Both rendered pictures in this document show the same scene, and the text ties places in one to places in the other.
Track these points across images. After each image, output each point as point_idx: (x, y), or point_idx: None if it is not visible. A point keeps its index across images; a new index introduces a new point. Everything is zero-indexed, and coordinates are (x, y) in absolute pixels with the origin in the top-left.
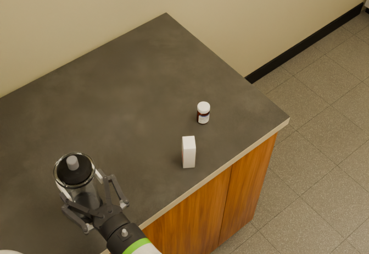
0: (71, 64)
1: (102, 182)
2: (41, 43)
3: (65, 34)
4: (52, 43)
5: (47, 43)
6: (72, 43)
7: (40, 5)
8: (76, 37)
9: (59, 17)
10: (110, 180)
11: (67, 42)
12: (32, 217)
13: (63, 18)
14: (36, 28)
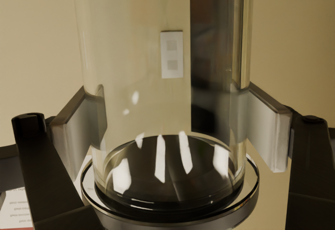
0: None
1: (55, 137)
2: (69, 14)
3: (27, 9)
4: (51, 4)
5: (59, 8)
6: None
7: (62, 77)
8: None
9: (36, 46)
10: (8, 184)
11: None
12: None
13: (29, 42)
14: (73, 45)
